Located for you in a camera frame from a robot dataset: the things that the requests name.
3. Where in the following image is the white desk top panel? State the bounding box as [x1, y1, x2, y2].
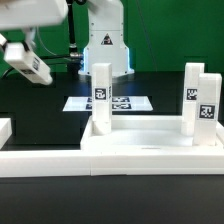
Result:
[80, 115, 224, 175]

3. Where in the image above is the grey thin cable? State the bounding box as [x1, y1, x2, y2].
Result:
[34, 26, 73, 58]

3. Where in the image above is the black cable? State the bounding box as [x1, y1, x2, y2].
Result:
[0, 53, 84, 81]

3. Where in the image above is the white L-shaped fixture wall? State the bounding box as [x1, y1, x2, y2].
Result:
[0, 150, 91, 178]

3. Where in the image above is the fiducial marker sheet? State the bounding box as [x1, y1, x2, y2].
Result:
[62, 96, 154, 113]

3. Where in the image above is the white block at left edge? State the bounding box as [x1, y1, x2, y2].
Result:
[0, 118, 12, 150]

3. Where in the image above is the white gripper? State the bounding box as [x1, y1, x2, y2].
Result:
[0, 0, 68, 52]

